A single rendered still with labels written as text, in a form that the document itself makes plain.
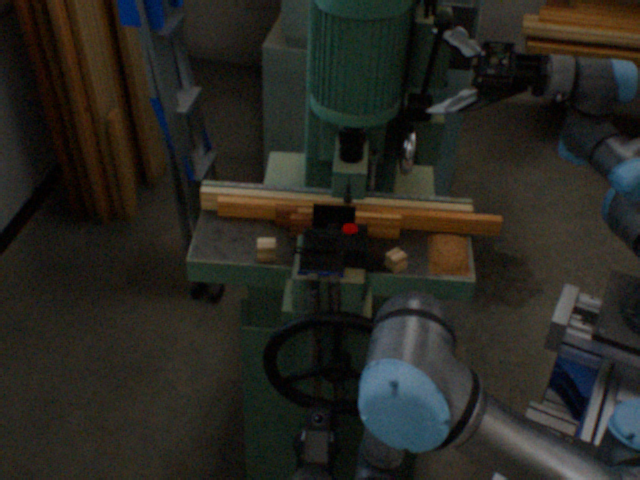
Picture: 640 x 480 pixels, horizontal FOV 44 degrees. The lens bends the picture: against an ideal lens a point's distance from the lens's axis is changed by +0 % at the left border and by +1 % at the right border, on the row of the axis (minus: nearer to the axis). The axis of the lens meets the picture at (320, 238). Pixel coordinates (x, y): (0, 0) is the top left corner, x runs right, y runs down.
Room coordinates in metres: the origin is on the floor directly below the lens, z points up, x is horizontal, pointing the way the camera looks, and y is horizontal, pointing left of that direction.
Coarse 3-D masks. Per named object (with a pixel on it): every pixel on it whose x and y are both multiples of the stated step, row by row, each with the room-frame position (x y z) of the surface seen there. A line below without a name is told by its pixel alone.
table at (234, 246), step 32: (224, 224) 1.33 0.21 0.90; (256, 224) 1.34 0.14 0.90; (192, 256) 1.22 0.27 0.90; (224, 256) 1.23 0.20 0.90; (256, 256) 1.23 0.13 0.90; (288, 256) 1.24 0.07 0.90; (384, 256) 1.25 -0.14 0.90; (416, 256) 1.26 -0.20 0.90; (288, 288) 1.17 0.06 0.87; (384, 288) 1.19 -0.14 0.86; (416, 288) 1.19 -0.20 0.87; (448, 288) 1.19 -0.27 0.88; (288, 320) 1.11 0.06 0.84
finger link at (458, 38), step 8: (432, 32) 1.32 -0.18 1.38; (448, 32) 1.32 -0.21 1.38; (456, 32) 1.30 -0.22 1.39; (464, 32) 1.28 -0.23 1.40; (448, 40) 1.31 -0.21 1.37; (456, 40) 1.31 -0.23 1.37; (464, 40) 1.29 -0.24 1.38; (456, 48) 1.31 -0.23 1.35; (464, 48) 1.30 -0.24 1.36; (472, 48) 1.29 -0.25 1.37; (480, 48) 1.30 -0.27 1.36; (464, 56) 1.29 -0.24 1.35; (472, 56) 1.29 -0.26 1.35
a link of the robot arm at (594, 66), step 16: (576, 64) 1.23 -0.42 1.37; (592, 64) 1.23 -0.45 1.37; (608, 64) 1.23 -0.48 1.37; (624, 64) 1.24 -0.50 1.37; (576, 80) 1.21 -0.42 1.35; (592, 80) 1.21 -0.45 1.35; (608, 80) 1.21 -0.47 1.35; (624, 80) 1.21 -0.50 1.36; (576, 96) 1.21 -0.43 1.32; (592, 96) 1.21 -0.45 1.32; (608, 96) 1.21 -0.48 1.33; (624, 96) 1.20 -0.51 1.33; (592, 112) 1.21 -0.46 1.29; (608, 112) 1.21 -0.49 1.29
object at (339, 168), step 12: (336, 144) 1.41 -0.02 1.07; (336, 156) 1.37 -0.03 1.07; (336, 168) 1.32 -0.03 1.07; (348, 168) 1.33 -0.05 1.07; (360, 168) 1.33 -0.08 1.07; (336, 180) 1.31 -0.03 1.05; (348, 180) 1.31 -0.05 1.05; (360, 180) 1.31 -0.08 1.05; (336, 192) 1.31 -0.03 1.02; (360, 192) 1.31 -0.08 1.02
